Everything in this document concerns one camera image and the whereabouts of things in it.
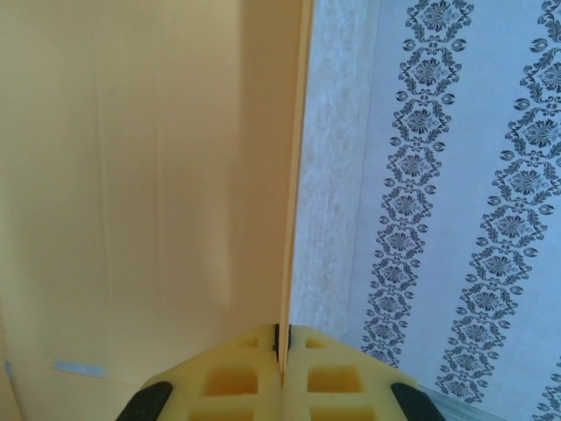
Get orange paper box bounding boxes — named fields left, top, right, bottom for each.
left=0, top=0, right=315, bottom=421

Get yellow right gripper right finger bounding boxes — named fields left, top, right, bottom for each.
left=282, top=325, right=446, bottom=421

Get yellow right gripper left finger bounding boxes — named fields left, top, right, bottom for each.
left=116, top=323, right=282, bottom=421

